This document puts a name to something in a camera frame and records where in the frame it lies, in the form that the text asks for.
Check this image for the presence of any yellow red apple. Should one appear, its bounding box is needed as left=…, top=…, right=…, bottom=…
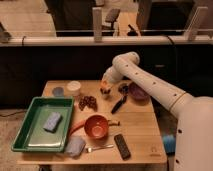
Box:
left=100, top=85, right=111, bottom=94

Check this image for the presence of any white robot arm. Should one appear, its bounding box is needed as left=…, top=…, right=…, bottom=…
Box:
left=101, top=52, right=213, bottom=171

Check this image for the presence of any small blue grey cup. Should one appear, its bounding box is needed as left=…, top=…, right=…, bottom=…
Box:
left=52, top=87, right=64, bottom=97

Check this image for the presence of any purple bowl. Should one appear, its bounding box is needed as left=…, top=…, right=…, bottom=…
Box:
left=129, top=82, right=149, bottom=100

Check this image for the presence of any orange red bowl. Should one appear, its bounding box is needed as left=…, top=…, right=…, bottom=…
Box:
left=84, top=115, right=109, bottom=139

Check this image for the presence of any black office chair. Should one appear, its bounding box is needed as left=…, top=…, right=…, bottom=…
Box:
left=102, top=8, right=120, bottom=36

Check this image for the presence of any blue sponge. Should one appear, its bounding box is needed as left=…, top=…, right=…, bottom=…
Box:
left=43, top=112, right=62, bottom=133

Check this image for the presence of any black remote control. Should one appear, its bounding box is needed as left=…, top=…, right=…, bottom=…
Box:
left=114, top=134, right=131, bottom=160

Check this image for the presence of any grey folded cloth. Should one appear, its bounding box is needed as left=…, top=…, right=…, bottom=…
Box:
left=65, top=136, right=86, bottom=157

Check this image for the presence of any silver fork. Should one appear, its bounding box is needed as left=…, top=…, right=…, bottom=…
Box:
left=85, top=144, right=114, bottom=153

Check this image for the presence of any green plastic tray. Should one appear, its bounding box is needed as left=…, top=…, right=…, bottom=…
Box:
left=11, top=97, right=74, bottom=152

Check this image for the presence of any blue box on floor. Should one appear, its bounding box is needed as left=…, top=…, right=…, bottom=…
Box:
left=163, top=135, right=176, bottom=154

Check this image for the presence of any black handled ice cream scoop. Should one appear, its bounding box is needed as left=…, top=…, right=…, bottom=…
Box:
left=111, top=83, right=128, bottom=114

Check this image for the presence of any white horizontal rail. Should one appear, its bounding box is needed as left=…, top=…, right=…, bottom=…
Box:
left=0, top=35, right=213, bottom=47

